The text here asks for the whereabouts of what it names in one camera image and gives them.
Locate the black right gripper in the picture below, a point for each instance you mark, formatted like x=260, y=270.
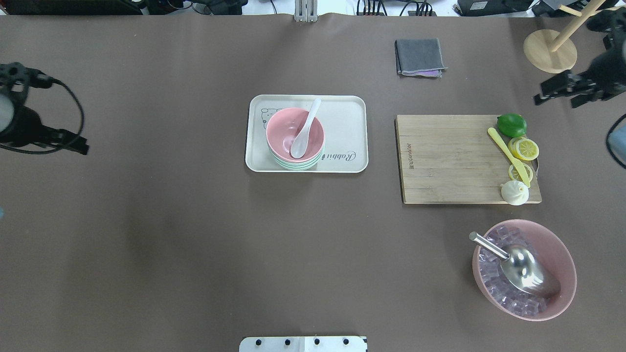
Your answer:
x=606, y=72

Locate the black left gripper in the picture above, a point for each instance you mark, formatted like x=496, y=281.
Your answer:
x=25, y=125

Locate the small pink bowl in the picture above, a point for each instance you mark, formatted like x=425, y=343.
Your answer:
x=284, y=126

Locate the white ceramic spoon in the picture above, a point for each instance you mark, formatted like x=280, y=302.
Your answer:
x=300, y=143

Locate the large pink ice bowl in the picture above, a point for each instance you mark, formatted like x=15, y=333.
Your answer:
x=547, y=248

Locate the wooden cup tree stand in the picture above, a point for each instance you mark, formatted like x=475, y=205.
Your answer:
x=553, y=51

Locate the green lime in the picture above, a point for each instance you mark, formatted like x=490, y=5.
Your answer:
x=512, y=125

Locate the yellow plastic knife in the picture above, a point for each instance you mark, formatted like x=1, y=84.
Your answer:
x=516, y=163

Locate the white toy bun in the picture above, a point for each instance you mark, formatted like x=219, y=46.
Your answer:
x=514, y=192

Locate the wooden cutting board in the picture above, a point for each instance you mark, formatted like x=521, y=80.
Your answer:
x=450, y=159

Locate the grey folded cloth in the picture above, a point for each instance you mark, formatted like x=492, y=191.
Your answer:
x=419, y=57

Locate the metal ice scoop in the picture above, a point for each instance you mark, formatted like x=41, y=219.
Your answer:
x=521, y=268

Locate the white rabbit tray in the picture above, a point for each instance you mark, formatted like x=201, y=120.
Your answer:
x=344, y=120

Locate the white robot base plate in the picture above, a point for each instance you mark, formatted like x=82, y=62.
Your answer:
x=325, y=343

